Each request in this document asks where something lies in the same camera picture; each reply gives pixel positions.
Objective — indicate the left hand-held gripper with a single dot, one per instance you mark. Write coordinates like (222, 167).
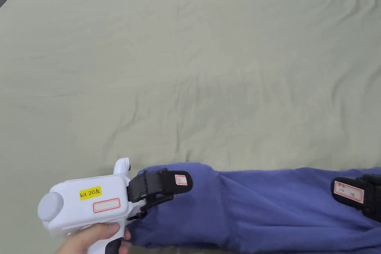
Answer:
(89, 197)

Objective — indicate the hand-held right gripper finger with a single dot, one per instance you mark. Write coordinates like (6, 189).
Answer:
(369, 191)

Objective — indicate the dark blue garment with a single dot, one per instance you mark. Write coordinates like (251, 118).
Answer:
(253, 215)

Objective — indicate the person's left hand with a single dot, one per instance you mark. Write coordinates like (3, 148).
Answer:
(86, 239)

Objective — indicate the bed with pale green sheet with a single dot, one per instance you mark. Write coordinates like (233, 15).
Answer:
(190, 72)

